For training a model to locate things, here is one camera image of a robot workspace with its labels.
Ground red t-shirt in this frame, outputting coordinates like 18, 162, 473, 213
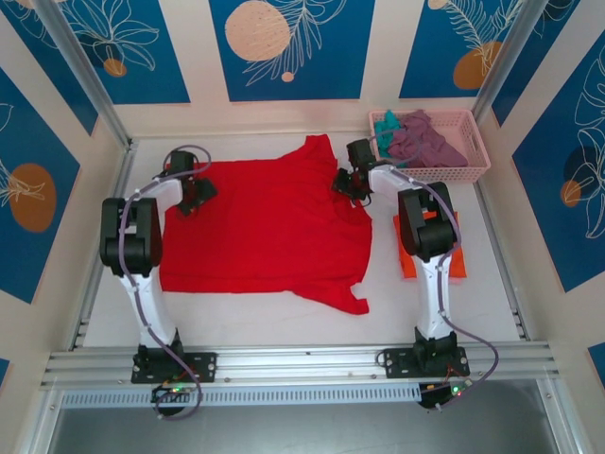
159, 134, 374, 317

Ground teal t-shirt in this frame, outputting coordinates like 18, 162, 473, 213
374, 110, 404, 160

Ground purple t-shirt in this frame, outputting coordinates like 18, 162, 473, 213
388, 109, 471, 169

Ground orange folded t-shirt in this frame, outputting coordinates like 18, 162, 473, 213
392, 210, 470, 281

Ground pink plastic basket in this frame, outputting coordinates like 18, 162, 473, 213
368, 109, 492, 185

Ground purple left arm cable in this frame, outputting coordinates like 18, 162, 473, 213
120, 144, 213, 422

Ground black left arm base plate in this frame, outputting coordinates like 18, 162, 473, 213
130, 352, 218, 384

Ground aluminium frame post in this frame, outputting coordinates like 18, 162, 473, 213
472, 0, 543, 124
35, 0, 138, 152

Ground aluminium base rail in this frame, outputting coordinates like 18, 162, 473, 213
40, 342, 563, 389

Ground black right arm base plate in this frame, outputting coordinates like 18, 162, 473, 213
380, 347, 472, 379

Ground grey slotted cable duct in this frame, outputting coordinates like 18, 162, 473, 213
60, 382, 422, 409

